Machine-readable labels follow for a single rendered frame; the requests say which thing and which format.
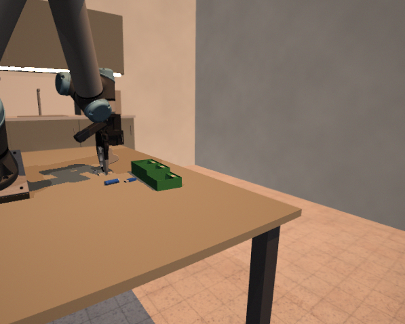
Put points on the blue aa battery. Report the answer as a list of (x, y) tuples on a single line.
[(108, 182)]

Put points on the green rack of three bins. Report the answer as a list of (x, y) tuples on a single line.
[(155, 174)]

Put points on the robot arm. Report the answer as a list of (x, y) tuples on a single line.
[(83, 81)]

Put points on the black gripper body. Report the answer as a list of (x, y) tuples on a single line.
[(113, 137)]

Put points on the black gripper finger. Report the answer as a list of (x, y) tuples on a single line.
[(99, 153), (107, 156)]

